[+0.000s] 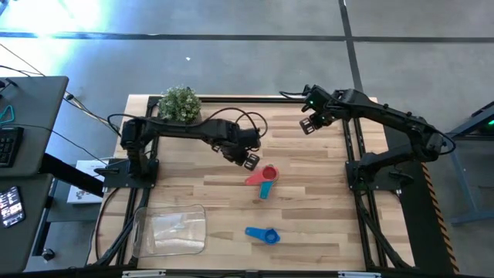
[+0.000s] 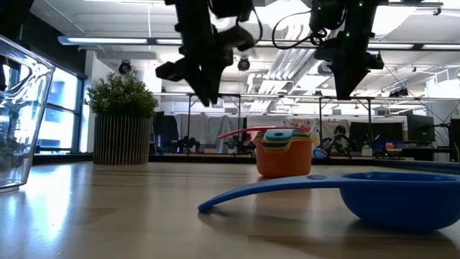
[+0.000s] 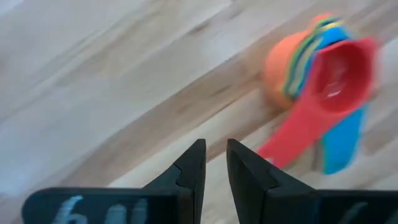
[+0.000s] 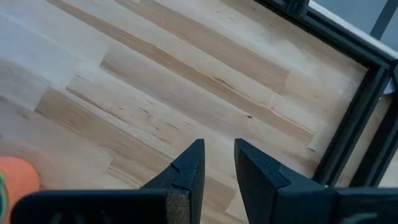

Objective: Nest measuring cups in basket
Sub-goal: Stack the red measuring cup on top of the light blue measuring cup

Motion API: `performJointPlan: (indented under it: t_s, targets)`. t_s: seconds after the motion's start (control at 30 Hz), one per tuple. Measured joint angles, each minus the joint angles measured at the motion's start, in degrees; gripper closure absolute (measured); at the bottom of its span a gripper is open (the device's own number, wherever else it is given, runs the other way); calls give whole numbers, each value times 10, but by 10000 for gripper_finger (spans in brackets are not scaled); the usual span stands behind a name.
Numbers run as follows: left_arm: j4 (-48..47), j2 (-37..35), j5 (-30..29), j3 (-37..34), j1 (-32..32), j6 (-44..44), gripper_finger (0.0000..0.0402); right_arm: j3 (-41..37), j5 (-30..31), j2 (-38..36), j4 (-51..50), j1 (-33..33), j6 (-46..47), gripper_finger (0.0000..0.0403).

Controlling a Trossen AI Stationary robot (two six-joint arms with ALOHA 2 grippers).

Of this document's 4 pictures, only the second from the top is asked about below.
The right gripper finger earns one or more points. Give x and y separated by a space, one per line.
346 81

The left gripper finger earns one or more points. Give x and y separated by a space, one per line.
218 79
203 88

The pink measuring cup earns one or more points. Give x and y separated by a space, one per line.
244 131

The teal measuring cup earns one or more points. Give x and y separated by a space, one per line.
282 135

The blue measuring cup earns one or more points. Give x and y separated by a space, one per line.
395 201

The clear plastic basket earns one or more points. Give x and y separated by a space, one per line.
25 108

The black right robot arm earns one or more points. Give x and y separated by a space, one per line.
355 14

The background black robot arm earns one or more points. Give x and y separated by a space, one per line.
188 144
244 147

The black ceiling track lights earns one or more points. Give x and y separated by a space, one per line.
376 61

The black ceiling spotlight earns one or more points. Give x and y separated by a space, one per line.
243 64
124 67

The white hanging cloth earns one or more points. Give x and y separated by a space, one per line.
215 127

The background metal rig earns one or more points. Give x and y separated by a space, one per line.
369 122

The person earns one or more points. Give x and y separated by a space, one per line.
339 131

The floral banner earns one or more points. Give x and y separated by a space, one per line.
313 124

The wide black screen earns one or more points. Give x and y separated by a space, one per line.
381 131

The black computer monitor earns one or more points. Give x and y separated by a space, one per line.
420 127

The green plant in ribbed pot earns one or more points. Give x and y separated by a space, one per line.
122 136

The long ceiling light strip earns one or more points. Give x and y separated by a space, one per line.
108 40

